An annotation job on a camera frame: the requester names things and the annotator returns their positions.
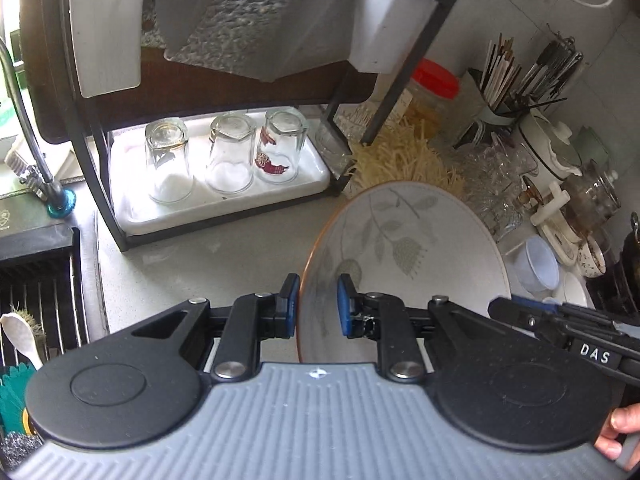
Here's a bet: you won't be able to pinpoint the white plate with leaf pattern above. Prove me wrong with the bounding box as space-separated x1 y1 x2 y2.
296 181 511 363

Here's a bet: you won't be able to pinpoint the hanging kitchen utensils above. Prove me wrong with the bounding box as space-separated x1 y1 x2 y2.
514 35 584 103

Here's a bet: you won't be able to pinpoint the black metal kitchen rack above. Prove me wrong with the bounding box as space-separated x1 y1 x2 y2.
38 0 476 253

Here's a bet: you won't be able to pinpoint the person's right hand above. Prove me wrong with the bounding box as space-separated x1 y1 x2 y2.
594 403 640 460

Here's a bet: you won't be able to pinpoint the small speckled dish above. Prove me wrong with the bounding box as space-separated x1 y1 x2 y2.
577 236 606 278

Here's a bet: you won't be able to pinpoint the white bowl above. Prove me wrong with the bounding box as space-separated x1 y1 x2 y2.
506 235 561 297

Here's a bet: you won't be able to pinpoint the glass kettle on base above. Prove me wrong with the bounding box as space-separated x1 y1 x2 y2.
530 160 620 266

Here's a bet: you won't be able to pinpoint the clear glass middle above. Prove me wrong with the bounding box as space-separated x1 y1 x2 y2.
205 113 256 195

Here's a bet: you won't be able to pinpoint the clear glass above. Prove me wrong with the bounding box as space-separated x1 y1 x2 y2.
205 113 256 195
145 117 194 204

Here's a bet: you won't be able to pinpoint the white drip tray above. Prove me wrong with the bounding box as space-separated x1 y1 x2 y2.
110 116 331 236

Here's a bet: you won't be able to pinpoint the clear glass left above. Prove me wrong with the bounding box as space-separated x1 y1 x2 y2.
145 117 194 204

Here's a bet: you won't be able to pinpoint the bundle of dry noodles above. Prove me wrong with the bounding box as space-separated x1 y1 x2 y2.
347 117 465 200

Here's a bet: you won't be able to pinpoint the white electric cooker pot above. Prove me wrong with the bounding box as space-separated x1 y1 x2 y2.
512 108 582 191

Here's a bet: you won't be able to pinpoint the cluster of clear glass cups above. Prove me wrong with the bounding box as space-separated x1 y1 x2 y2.
454 132 538 242

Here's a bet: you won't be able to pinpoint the clear glass red print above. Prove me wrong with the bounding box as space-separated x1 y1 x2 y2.
254 107 308 184

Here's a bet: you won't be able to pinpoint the black sink drying rack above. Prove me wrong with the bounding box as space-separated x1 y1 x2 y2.
1 224 90 362

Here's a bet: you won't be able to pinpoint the jar with red lid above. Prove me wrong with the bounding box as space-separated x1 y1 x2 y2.
404 58 460 139

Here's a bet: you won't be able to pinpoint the small chrome faucet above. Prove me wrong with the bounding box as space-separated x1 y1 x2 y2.
1 40 76 219

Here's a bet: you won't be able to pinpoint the white ceramic spoon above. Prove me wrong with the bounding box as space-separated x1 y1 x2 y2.
1 312 43 370

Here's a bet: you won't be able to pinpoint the chopstick holder with chopsticks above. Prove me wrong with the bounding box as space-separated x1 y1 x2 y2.
454 32 570 148

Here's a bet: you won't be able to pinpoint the teal silicone mat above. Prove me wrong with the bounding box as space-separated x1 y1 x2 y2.
1 363 36 436

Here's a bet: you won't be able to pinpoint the steel wool scrubber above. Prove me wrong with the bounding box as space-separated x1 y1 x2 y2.
0 431 43 472

